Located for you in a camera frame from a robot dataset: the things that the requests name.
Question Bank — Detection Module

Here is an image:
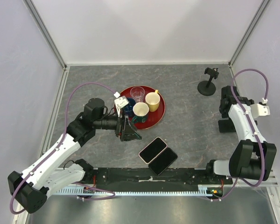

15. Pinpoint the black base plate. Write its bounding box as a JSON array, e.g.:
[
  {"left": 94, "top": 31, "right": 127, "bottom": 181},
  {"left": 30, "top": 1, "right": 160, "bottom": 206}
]
[{"left": 81, "top": 168, "right": 225, "bottom": 192}]

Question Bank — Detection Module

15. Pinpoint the white cable duct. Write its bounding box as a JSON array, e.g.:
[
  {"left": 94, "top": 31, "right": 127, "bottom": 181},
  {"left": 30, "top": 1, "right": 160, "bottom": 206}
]
[{"left": 54, "top": 185, "right": 223, "bottom": 196}]

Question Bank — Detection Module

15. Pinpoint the green mug white inside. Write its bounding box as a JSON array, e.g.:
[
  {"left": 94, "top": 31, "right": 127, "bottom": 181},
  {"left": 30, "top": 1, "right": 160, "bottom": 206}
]
[{"left": 132, "top": 102, "right": 149, "bottom": 124}]

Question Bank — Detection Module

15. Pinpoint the black folding phone stand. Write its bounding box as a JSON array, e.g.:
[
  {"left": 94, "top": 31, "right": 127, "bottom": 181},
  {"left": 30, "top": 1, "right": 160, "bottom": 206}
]
[{"left": 218, "top": 119, "right": 236, "bottom": 133}]

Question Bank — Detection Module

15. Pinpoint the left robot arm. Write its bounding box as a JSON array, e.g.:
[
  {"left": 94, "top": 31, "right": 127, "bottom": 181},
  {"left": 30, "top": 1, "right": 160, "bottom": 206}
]
[{"left": 7, "top": 97, "right": 142, "bottom": 214}]

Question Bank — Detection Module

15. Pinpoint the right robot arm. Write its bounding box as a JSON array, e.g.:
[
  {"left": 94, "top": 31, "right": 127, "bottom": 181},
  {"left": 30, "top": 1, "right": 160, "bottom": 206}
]
[{"left": 204, "top": 86, "right": 277, "bottom": 184}]

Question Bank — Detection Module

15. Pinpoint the red round tray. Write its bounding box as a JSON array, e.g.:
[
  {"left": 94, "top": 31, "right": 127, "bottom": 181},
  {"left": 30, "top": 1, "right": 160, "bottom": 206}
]
[{"left": 120, "top": 85, "right": 166, "bottom": 130}]

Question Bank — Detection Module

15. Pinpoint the clear glass cup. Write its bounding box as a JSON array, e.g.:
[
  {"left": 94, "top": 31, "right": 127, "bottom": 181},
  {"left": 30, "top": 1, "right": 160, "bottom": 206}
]
[{"left": 130, "top": 86, "right": 145, "bottom": 103}]

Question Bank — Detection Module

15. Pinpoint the phone in pink case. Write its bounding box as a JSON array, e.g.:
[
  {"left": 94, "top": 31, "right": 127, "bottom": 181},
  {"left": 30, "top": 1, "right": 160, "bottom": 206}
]
[{"left": 139, "top": 137, "right": 168, "bottom": 164}]

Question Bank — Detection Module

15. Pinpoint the phone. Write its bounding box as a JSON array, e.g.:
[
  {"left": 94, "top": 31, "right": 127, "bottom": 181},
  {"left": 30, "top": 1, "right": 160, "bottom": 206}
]
[
  {"left": 139, "top": 137, "right": 168, "bottom": 164},
  {"left": 148, "top": 147, "right": 178, "bottom": 175}
]

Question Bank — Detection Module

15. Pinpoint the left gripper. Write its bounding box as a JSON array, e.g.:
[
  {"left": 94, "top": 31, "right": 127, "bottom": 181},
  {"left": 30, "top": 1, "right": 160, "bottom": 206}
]
[{"left": 94, "top": 107, "right": 142, "bottom": 141}]

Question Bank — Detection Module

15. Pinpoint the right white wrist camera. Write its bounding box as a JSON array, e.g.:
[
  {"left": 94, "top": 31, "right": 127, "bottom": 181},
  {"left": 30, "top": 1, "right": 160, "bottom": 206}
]
[{"left": 250, "top": 98, "right": 270, "bottom": 119}]

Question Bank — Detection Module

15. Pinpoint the round base phone holder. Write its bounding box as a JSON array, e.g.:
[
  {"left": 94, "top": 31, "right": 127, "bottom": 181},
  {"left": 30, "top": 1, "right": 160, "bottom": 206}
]
[{"left": 197, "top": 67, "right": 219, "bottom": 96}]

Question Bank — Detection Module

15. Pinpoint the yellow mug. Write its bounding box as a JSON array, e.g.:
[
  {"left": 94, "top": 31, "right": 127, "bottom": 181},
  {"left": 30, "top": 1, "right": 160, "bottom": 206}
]
[{"left": 145, "top": 90, "right": 161, "bottom": 112}]

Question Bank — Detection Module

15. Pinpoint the dark blue cup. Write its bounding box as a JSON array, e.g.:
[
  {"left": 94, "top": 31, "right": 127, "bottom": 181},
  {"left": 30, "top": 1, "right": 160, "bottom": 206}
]
[{"left": 124, "top": 98, "right": 136, "bottom": 118}]

